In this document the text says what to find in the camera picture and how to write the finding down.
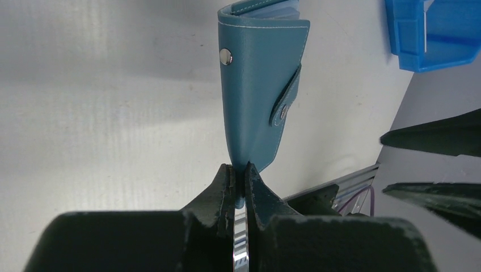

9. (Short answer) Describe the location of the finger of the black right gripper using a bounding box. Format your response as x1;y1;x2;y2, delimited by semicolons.
380;109;480;157
382;182;480;239

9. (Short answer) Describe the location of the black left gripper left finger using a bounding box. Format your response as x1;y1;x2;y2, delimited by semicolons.
25;164;235;271

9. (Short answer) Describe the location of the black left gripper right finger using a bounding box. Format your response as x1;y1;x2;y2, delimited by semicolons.
244;164;437;271

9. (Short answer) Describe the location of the blue plastic bin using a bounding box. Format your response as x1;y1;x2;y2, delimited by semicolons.
385;0;480;73

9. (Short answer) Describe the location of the teal leather card holder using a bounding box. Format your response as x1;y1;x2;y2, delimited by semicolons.
218;1;310;208

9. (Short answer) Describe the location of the aluminium front frame rail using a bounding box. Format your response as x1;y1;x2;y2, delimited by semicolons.
284;163;379;216

